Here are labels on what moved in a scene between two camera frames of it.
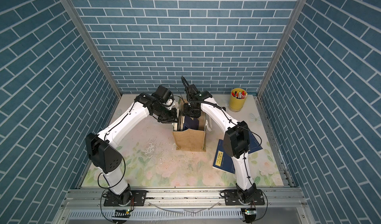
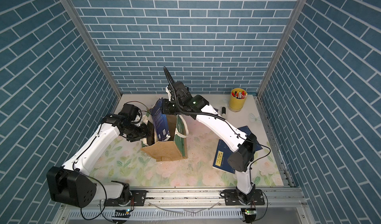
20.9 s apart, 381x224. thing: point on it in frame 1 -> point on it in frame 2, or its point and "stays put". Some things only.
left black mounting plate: x=132 y=198 stays put
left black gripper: x=172 y=119 -> x=145 y=132
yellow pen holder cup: x=237 y=98 stays put
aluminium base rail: x=184 y=205 stays put
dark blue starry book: x=190 y=124 -> x=160 y=120
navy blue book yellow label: x=223 y=161 stays put
